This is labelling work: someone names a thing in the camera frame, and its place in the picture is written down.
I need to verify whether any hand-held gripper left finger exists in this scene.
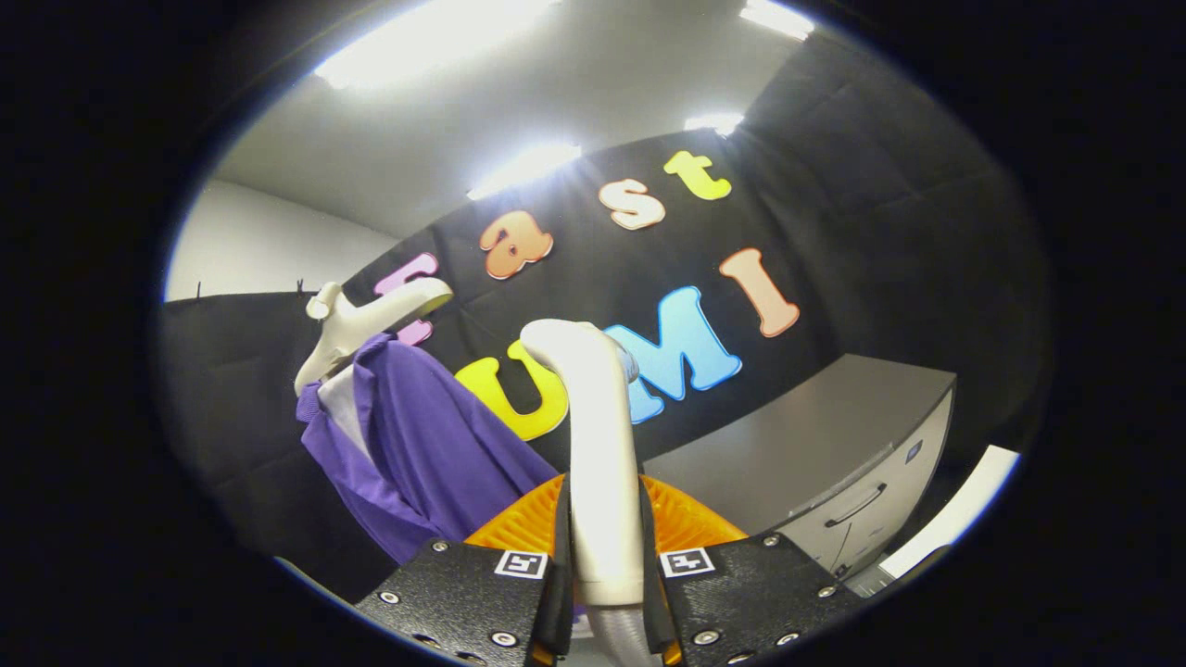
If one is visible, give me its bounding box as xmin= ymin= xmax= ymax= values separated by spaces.
xmin=355 ymin=474 xmax=575 ymax=667

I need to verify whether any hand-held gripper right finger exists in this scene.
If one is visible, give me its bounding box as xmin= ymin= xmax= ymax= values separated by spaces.
xmin=637 ymin=474 xmax=867 ymax=667

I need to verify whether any purple corduroy jacket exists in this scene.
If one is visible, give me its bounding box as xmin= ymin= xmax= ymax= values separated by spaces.
xmin=296 ymin=332 xmax=561 ymax=566

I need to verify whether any white garment steamer head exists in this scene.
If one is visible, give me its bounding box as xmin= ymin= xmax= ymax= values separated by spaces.
xmin=519 ymin=319 xmax=647 ymax=608

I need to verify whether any cream clothes hanger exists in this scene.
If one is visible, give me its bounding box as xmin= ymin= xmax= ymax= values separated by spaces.
xmin=294 ymin=276 xmax=455 ymax=397

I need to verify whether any grey drawer cabinet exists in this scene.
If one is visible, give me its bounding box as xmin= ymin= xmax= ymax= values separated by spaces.
xmin=641 ymin=353 xmax=957 ymax=583

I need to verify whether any large ceiling light panel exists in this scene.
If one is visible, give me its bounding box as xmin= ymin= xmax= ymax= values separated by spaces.
xmin=315 ymin=0 xmax=557 ymax=91

